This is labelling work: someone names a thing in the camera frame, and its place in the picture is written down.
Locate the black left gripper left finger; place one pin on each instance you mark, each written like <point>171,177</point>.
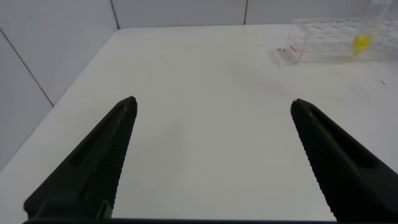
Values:
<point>93,168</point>

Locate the test tube with yellow pigment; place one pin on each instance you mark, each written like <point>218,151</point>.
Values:
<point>361,42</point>

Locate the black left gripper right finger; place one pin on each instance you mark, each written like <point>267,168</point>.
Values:
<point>345,168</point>

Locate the clear acrylic test tube rack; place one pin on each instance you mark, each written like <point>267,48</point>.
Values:
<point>323,43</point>

